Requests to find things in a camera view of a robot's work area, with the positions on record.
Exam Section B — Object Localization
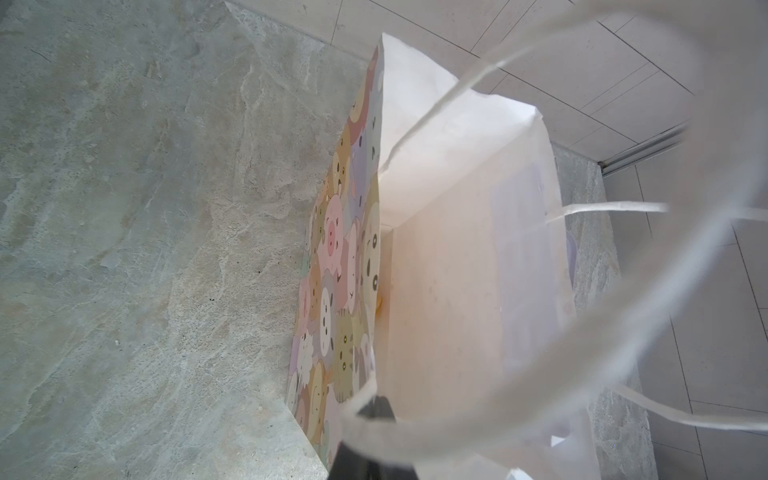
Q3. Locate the white cartoon paper bag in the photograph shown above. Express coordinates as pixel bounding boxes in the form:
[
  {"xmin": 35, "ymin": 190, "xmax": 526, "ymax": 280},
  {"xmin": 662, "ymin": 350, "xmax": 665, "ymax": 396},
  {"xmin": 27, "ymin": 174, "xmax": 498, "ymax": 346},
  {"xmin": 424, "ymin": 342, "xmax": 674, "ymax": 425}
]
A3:
[{"xmin": 284, "ymin": 0, "xmax": 768, "ymax": 480}]

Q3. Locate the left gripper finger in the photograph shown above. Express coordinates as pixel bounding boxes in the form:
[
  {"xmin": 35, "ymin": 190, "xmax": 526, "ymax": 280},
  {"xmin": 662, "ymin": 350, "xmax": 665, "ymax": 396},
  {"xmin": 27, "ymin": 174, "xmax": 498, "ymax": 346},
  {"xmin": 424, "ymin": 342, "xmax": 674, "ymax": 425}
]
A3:
[{"xmin": 328, "ymin": 396, "xmax": 418, "ymax": 479}]

